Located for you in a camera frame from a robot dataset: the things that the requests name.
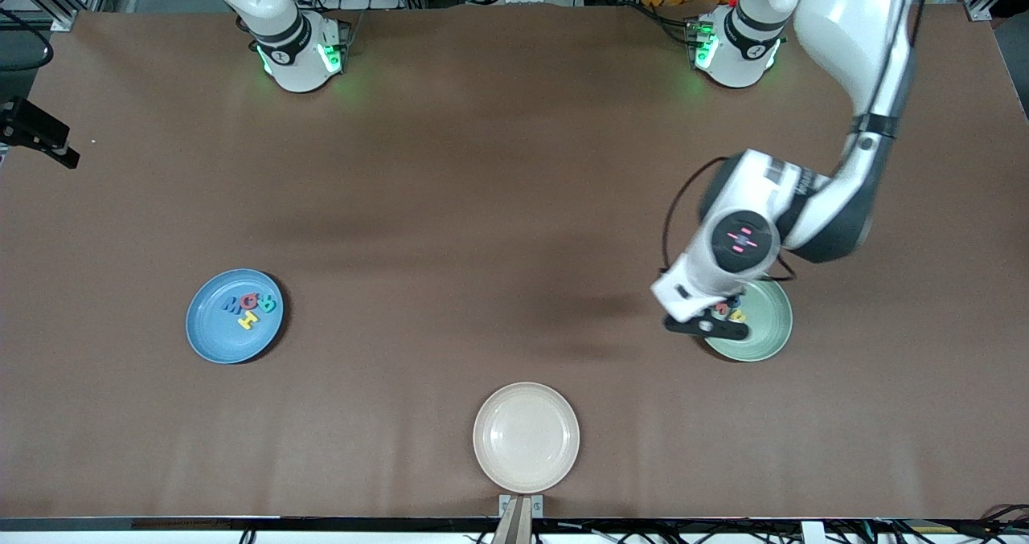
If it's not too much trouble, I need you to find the green plate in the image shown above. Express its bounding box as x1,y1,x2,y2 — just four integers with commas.
699,279,793,362

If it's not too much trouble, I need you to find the beige plate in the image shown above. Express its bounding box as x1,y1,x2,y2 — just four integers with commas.
473,382,580,494

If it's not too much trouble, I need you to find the blue plate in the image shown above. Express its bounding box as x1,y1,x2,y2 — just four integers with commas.
186,268,285,365

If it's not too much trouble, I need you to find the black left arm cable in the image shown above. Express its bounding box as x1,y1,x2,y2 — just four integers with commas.
661,157,798,284

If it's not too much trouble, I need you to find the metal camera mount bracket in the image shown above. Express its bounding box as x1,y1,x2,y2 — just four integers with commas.
492,494,544,544

